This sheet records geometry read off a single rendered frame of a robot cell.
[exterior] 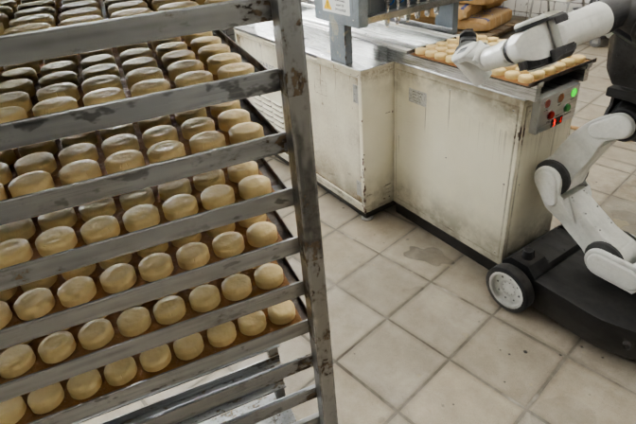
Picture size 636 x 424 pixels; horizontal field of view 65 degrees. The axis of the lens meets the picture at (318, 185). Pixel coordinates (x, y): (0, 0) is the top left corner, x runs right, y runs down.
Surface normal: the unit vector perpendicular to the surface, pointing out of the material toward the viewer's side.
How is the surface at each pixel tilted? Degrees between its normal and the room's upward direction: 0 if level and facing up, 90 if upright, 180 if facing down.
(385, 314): 0
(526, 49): 78
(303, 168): 90
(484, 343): 0
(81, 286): 0
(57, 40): 90
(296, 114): 90
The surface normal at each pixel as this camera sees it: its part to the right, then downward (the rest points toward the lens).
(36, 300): -0.07, -0.86
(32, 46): 0.40, 0.44
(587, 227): -0.83, 0.34
